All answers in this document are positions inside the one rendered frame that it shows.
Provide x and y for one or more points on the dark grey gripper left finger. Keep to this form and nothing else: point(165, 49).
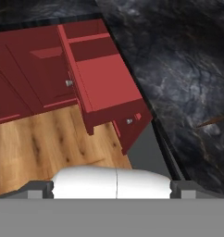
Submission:
point(39, 189)

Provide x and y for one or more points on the white rounded object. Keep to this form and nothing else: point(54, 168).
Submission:
point(110, 183)

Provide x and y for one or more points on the open red drawer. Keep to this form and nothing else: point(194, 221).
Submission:
point(104, 83)

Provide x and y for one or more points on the narrow red cabinet front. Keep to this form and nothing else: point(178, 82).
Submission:
point(132, 132)

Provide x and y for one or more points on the red cabinet door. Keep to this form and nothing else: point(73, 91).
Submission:
point(46, 77)
point(12, 92)

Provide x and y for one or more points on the silver cabinet knob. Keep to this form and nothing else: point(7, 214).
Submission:
point(69, 82)
point(129, 121)

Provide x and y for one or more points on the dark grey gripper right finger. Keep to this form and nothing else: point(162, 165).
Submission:
point(183, 189)

